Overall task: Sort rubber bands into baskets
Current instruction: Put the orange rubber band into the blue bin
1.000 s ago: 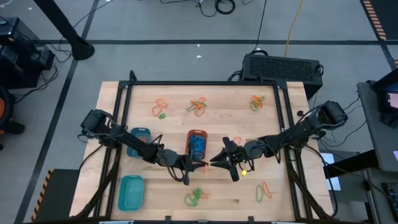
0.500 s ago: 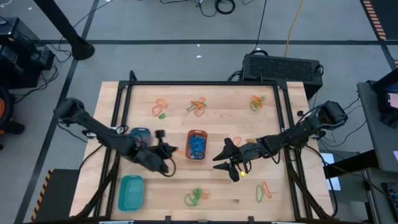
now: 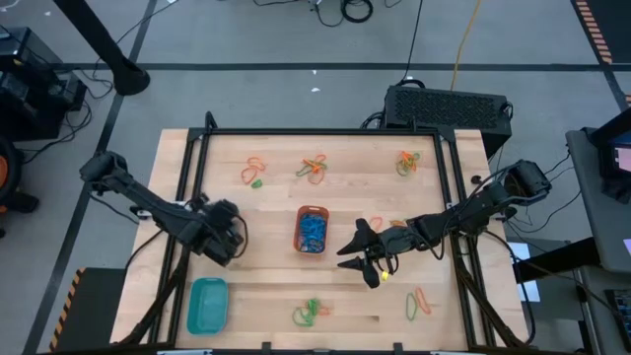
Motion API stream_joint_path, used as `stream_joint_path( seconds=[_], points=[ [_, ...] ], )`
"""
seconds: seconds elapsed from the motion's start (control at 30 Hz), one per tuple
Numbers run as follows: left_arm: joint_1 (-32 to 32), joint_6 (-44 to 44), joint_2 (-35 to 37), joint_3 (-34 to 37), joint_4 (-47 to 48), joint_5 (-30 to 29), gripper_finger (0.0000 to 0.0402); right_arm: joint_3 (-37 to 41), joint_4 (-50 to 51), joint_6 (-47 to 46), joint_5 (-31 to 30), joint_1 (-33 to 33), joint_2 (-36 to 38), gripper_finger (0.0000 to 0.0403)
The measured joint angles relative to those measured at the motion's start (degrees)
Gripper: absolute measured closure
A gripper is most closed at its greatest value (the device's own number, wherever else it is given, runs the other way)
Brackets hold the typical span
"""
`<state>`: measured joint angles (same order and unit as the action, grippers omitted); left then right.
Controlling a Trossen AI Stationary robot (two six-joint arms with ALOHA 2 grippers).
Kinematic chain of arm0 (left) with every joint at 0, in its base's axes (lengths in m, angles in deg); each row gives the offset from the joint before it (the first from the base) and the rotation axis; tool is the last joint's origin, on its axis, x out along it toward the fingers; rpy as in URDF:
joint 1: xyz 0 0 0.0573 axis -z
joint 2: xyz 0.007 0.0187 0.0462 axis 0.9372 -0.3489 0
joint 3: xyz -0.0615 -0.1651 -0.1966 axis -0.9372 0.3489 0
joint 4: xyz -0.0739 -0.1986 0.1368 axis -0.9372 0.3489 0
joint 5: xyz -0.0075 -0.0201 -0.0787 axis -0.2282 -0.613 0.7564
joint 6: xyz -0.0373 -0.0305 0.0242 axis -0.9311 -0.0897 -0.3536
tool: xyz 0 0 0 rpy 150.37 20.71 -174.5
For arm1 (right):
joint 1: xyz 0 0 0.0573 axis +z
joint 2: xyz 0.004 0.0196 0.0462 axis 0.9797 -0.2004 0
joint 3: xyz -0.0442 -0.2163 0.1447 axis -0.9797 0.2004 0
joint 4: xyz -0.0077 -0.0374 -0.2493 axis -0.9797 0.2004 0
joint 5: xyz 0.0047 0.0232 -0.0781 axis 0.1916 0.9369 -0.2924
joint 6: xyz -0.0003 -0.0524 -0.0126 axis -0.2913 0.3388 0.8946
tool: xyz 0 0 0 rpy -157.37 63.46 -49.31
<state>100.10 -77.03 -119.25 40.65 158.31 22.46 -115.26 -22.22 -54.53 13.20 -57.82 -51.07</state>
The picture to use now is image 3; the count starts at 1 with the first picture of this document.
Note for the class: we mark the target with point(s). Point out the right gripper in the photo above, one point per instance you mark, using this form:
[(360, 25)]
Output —
[(389, 244)]

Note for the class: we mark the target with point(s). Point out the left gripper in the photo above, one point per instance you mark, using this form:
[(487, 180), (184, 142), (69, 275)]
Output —
[(222, 236)]

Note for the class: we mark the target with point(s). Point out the blue rubber band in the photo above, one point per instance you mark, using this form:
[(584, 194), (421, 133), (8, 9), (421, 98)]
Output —
[(313, 242), (313, 224)]

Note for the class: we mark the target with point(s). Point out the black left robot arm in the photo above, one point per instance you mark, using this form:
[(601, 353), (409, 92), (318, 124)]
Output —
[(148, 204)]

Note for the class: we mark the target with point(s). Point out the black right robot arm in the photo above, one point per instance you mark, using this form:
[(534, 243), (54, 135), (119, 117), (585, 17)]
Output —
[(483, 202)]

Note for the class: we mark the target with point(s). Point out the top-centre rubber band pile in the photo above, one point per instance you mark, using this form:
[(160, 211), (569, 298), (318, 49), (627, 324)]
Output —
[(301, 171)]

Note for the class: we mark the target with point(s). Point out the orange plastic basket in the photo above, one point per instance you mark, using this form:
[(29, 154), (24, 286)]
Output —
[(311, 208)]

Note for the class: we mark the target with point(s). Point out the bright teal plastic basket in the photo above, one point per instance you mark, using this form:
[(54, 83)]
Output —
[(207, 305)]

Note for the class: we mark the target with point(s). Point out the small black knob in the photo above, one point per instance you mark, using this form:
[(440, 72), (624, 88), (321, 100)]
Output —
[(476, 179)]

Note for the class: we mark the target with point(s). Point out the black hazard-striped floor mat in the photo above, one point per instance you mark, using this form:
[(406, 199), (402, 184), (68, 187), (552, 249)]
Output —
[(616, 24), (93, 310)]

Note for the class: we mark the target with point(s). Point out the black perforated computer case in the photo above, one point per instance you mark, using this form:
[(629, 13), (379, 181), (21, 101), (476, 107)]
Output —
[(443, 108)]

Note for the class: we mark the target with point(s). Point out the black pole stand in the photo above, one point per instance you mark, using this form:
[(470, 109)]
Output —
[(129, 79)]

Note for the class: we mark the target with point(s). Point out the black beam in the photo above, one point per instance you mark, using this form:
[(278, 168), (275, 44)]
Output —
[(552, 261)]

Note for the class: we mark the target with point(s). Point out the black orange wheeled machine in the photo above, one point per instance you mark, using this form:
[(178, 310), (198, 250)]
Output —
[(22, 202)]

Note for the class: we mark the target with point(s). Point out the black equipment cart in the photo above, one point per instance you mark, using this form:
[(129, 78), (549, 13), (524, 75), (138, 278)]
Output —
[(29, 98)]

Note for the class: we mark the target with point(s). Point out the grey desk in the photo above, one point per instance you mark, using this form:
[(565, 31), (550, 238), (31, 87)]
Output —
[(606, 232)]

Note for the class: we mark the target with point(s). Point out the black keyboard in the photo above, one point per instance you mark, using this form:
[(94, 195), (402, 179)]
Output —
[(622, 310)]

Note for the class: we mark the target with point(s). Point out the black monitor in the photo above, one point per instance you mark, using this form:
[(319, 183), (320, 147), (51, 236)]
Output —
[(611, 138)]

